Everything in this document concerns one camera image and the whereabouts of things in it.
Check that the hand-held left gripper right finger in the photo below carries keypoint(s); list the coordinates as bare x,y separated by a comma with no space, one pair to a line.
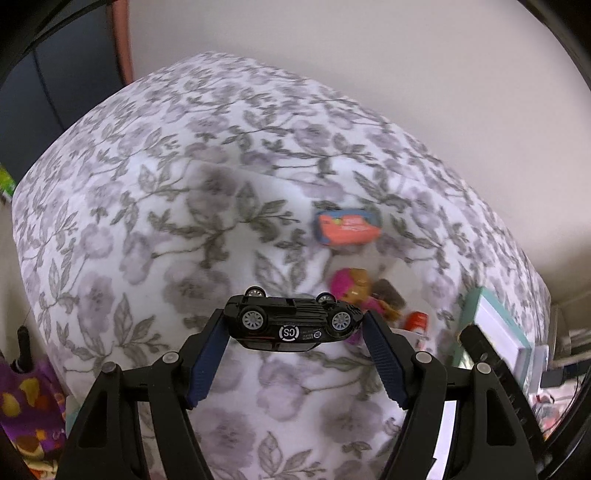
385,364

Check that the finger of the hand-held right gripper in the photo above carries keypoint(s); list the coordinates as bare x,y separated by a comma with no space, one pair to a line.
475,341

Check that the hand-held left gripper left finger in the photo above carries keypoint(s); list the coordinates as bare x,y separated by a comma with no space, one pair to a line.
207,360

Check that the teal cardboard tray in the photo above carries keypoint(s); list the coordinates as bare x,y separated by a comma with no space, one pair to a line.
501,327

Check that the orange white tube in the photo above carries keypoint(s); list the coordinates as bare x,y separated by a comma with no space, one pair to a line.
415,321

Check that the pink orange doll figure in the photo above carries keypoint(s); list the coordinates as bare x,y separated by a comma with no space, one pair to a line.
348,282

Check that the black toy car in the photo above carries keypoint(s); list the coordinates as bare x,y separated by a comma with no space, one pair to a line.
295,323

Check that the orange and blue small box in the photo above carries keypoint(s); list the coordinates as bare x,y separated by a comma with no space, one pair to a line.
346,226

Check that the white power strip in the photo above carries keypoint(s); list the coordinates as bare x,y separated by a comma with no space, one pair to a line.
541,362

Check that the black plugged-in charger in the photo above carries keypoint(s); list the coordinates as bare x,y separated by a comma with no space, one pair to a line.
551,378

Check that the floral grey white blanket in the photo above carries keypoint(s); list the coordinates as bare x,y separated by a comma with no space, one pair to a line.
184,230

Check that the purple printed cloth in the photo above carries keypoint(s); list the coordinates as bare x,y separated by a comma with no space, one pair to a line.
27,392

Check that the green packet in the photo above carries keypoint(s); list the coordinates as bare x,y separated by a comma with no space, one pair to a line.
4,184

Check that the dark cabinet with red edge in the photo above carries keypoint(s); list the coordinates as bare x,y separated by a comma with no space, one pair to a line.
55,92

